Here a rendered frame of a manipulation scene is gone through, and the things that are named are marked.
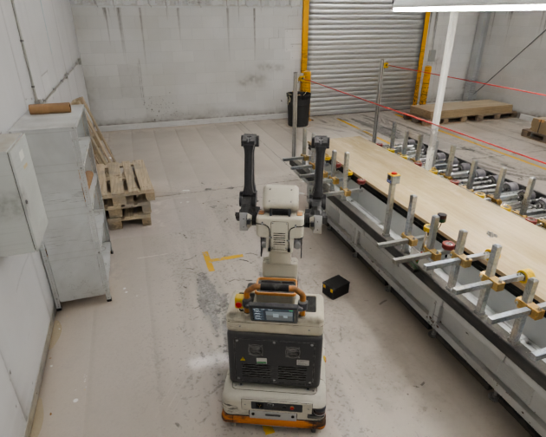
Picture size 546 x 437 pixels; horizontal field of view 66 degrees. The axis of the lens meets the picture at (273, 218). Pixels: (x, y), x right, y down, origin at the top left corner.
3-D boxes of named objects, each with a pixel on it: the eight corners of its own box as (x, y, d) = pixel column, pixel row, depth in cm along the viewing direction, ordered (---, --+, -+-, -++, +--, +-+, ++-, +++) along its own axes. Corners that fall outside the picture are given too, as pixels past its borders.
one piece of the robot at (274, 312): (306, 329, 229) (308, 309, 211) (243, 324, 231) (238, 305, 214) (307, 309, 236) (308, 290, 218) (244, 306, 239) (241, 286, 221)
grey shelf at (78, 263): (56, 311, 357) (5, 131, 289) (68, 258, 434) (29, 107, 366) (112, 301, 370) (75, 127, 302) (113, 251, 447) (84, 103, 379)
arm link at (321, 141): (312, 136, 243) (329, 136, 242) (312, 134, 256) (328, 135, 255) (308, 211, 255) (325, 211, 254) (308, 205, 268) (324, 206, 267)
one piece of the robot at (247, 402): (311, 415, 243) (312, 405, 239) (241, 409, 246) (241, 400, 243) (312, 411, 245) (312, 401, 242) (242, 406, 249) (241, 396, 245)
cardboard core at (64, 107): (27, 105, 332) (68, 103, 341) (29, 103, 339) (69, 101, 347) (29, 115, 336) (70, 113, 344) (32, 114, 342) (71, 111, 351)
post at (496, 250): (477, 317, 245) (497, 246, 224) (473, 314, 248) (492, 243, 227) (483, 316, 246) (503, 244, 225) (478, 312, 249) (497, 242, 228)
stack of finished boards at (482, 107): (511, 111, 1019) (513, 104, 1011) (430, 119, 945) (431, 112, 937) (487, 106, 1083) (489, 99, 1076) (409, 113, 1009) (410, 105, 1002)
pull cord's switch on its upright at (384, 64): (374, 153, 531) (385, 60, 483) (368, 149, 544) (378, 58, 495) (380, 152, 533) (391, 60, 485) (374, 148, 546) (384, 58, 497)
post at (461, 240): (448, 297, 267) (463, 231, 246) (445, 294, 270) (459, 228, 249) (452, 296, 268) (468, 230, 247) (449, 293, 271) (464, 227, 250)
